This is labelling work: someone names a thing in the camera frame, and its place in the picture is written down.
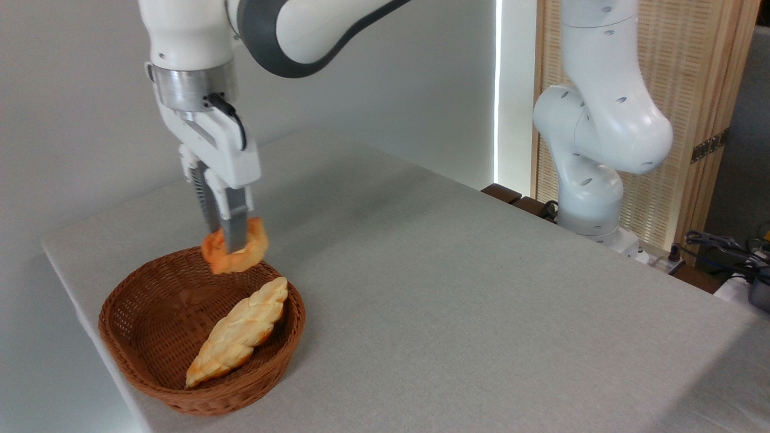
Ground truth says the dark brown wooden block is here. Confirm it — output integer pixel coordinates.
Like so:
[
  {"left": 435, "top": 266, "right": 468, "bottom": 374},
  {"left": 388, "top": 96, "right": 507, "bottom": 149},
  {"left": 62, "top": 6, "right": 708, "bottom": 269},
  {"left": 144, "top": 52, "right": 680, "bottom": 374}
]
[
  {"left": 481, "top": 183, "right": 523, "bottom": 205},
  {"left": 511, "top": 195, "right": 560, "bottom": 224}
]

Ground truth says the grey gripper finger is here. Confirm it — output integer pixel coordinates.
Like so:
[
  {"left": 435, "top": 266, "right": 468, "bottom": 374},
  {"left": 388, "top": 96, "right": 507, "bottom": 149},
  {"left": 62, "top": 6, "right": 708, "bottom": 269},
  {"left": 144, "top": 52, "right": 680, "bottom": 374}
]
[
  {"left": 178, "top": 144, "right": 222, "bottom": 236},
  {"left": 204, "top": 168, "right": 255, "bottom": 254}
]

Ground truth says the round orange bread roll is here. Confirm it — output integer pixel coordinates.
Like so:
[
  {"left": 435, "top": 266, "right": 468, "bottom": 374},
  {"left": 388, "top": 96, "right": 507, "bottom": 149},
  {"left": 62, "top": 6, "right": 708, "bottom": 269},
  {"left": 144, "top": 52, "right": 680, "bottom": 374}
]
[{"left": 201, "top": 217, "right": 270, "bottom": 275}]

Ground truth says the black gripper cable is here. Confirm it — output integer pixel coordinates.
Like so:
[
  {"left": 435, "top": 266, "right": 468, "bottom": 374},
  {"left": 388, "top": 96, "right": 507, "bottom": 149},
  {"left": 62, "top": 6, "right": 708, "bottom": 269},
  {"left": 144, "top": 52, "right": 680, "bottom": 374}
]
[{"left": 204, "top": 93, "right": 248, "bottom": 152}]

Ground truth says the brown wicker basket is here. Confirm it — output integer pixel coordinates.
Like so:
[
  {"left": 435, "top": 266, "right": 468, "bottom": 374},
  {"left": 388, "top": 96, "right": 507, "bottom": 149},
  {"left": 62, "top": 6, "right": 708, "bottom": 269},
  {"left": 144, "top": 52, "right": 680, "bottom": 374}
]
[{"left": 98, "top": 245, "right": 307, "bottom": 417}]

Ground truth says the long braided bread loaf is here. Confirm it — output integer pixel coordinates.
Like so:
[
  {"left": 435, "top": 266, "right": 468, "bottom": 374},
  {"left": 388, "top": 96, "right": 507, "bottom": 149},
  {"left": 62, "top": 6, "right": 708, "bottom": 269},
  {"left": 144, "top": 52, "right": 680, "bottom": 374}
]
[{"left": 185, "top": 276, "right": 289, "bottom": 389}]

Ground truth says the dark brown wooden board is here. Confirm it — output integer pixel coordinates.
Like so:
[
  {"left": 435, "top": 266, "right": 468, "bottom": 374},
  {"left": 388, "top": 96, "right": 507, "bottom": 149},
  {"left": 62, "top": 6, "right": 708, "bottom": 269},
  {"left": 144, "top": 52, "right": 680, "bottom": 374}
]
[{"left": 673, "top": 263, "right": 730, "bottom": 295}]

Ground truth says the black cable bundle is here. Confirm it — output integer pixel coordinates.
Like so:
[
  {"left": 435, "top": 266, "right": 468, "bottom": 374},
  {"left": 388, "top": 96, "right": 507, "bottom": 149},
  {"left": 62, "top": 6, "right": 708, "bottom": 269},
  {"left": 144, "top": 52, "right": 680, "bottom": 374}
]
[{"left": 669, "top": 230, "right": 770, "bottom": 284}]

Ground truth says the dark metal screen hinge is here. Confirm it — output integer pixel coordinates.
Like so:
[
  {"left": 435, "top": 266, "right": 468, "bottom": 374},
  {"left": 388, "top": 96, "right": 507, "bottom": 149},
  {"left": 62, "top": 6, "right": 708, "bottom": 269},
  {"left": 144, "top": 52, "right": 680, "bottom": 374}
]
[{"left": 690, "top": 129, "right": 730, "bottom": 164}]

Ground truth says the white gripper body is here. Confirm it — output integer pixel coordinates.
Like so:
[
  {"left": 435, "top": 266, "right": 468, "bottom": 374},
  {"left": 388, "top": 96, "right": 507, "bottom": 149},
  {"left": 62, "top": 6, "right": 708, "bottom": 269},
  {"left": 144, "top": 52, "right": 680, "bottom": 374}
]
[{"left": 146, "top": 63, "right": 263, "bottom": 189}]

